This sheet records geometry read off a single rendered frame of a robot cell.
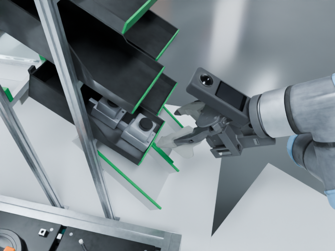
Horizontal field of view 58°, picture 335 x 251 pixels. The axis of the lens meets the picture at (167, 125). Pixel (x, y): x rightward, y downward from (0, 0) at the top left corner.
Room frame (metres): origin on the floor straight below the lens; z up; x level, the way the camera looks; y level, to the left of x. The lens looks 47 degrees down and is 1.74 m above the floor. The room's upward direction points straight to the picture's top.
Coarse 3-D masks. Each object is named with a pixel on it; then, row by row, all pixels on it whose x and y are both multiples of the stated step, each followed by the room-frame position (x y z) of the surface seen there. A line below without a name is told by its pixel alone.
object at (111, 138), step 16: (48, 64) 0.53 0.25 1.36; (32, 80) 0.47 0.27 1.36; (48, 80) 0.54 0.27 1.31; (32, 96) 0.48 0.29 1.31; (48, 96) 0.46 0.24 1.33; (64, 96) 0.45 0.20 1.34; (96, 96) 0.54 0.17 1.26; (64, 112) 0.45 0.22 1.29; (144, 112) 0.52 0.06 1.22; (96, 128) 0.42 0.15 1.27; (112, 128) 0.46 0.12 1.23; (160, 128) 0.48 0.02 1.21; (112, 144) 0.41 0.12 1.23; (128, 144) 0.43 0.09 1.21
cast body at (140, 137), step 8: (136, 120) 0.45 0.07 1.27; (144, 120) 0.45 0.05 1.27; (120, 128) 0.46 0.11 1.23; (128, 128) 0.44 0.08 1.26; (136, 128) 0.43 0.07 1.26; (144, 128) 0.43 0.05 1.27; (152, 128) 0.44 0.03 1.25; (128, 136) 0.44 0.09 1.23; (136, 136) 0.43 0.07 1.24; (144, 136) 0.42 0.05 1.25; (152, 136) 0.44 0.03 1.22; (136, 144) 0.43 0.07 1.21; (144, 144) 0.42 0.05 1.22
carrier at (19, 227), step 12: (0, 216) 0.38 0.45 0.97; (12, 216) 0.38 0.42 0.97; (24, 216) 0.38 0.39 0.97; (0, 228) 0.34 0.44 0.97; (12, 228) 0.34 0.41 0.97; (24, 228) 0.34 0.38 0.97; (36, 228) 0.34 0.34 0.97; (48, 228) 0.34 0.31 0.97; (60, 228) 0.34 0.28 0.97; (0, 240) 0.30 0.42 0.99; (12, 240) 0.30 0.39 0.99; (24, 240) 0.31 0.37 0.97; (36, 240) 0.31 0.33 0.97; (48, 240) 0.31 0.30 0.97
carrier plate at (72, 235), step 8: (64, 232) 0.33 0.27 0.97; (72, 232) 0.33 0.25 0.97; (80, 232) 0.33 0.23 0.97; (88, 232) 0.33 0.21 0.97; (64, 240) 0.31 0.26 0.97; (72, 240) 0.31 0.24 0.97; (88, 240) 0.31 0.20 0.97; (96, 240) 0.31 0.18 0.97; (104, 240) 0.31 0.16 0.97; (112, 240) 0.31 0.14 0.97; (120, 240) 0.31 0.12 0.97; (128, 240) 0.31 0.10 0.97; (64, 248) 0.29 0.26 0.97; (72, 248) 0.29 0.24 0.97; (80, 248) 0.29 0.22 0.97; (88, 248) 0.29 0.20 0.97; (96, 248) 0.29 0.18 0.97; (104, 248) 0.29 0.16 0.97; (112, 248) 0.29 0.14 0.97; (120, 248) 0.29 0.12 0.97; (128, 248) 0.29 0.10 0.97; (136, 248) 0.29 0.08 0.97; (144, 248) 0.29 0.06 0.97; (152, 248) 0.29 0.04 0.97
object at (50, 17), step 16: (48, 0) 0.40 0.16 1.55; (48, 16) 0.40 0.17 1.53; (48, 32) 0.40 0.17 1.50; (64, 32) 0.42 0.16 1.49; (64, 48) 0.41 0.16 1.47; (64, 64) 0.40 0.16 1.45; (64, 80) 0.40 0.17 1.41; (0, 96) 0.44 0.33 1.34; (80, 96) 0.41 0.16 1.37; (0, 112) 0.44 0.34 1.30; (80, 112) 0.40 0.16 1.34; (16, 128) 0.44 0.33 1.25; (80, 128) 0.40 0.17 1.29; (32, 160) 0.44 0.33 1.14; (96, 160) 0.41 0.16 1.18; (96, 176) 0.41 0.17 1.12; (48, 192) 0.44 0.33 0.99; (64, 208) 0.46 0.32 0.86; (112, 208) 0.42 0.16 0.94
